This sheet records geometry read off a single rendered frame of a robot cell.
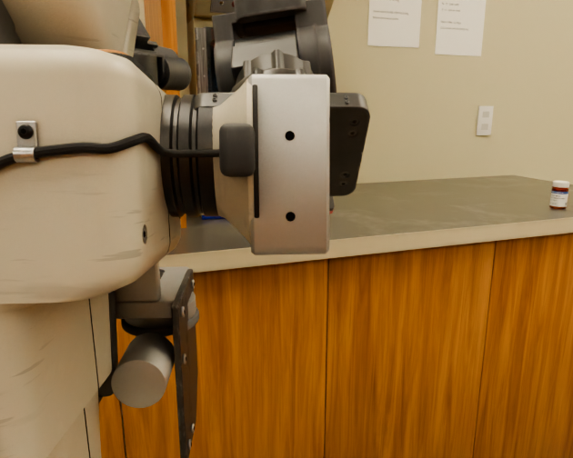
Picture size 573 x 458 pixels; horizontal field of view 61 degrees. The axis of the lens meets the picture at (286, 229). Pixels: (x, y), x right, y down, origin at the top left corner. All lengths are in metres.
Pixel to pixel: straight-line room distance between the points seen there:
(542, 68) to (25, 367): 2.22
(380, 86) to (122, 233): 1.67
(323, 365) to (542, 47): 1.64
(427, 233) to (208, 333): 0.53
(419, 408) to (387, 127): 1.01
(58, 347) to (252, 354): 0.79
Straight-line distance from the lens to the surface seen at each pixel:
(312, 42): 0.44
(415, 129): 1.96
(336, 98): 0.34
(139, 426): 1.13
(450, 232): 1.18
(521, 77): 2.26
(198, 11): 1.20
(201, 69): 1.21
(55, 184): 0.26
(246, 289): 1.03
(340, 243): 1.04
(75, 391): 0.36
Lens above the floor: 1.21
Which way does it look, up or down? 14 degrees down
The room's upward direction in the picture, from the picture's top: straight up
